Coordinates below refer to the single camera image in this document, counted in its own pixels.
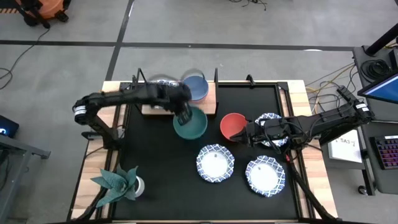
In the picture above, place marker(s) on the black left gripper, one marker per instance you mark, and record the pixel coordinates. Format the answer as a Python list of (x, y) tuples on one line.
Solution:
[(174, 98)]

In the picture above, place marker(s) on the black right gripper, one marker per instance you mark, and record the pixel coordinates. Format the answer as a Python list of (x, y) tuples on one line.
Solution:
[(269, 132)]

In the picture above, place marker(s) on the red plastic bowl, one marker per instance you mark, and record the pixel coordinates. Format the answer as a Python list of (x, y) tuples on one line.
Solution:
[(231, 126)]

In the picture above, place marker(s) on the green plastic bowl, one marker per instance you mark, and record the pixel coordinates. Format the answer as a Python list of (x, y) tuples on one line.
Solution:
[(197, 126)]

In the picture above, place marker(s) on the blue plastic bowl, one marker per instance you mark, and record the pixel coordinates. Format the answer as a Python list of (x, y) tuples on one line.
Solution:
[(197, 88)]

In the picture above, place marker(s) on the blue patterned paper plate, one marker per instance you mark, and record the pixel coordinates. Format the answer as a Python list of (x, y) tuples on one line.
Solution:
[(215, 163), (265, 176), (267, 118), (166, 82)]

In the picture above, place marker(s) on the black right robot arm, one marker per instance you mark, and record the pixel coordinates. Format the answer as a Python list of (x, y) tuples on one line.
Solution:
[(329, 121)]

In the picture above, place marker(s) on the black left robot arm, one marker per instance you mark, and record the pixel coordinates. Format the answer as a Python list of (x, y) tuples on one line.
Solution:
[(118, 96)]

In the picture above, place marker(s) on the black table clamp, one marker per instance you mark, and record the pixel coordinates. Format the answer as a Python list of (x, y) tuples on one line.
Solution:
[(250, 80)]

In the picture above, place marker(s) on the black table mat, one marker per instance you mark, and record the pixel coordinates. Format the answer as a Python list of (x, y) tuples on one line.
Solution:
[(161, 180)]

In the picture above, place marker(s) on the green plant in white pot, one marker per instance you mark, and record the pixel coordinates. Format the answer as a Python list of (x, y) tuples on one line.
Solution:
[(119, 185)]

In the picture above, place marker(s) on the white paper sign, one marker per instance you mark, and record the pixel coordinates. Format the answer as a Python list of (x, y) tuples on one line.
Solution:
[(345, 149)]

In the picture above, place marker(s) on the black power strip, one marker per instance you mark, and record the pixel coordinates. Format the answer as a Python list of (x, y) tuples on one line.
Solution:
[(346, 93)]

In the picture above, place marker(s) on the black computer desk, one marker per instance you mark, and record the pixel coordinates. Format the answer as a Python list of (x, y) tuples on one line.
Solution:
[(385, 124)]

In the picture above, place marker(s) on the black computer keyboard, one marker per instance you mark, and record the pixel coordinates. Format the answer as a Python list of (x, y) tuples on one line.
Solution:
[(387, 152)]

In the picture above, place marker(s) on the computer monitor with blue screen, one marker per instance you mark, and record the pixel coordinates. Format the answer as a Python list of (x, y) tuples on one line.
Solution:
[(384, 90)]

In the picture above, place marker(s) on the grey metal side table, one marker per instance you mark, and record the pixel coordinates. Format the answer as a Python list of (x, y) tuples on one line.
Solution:
[(18, 149)]

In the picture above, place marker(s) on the orange shop vacuum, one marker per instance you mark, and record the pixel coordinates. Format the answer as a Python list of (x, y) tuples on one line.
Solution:
[(46, 11)]

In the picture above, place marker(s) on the black metal rig frame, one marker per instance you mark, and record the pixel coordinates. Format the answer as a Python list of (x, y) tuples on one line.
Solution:
[(311, 199)]

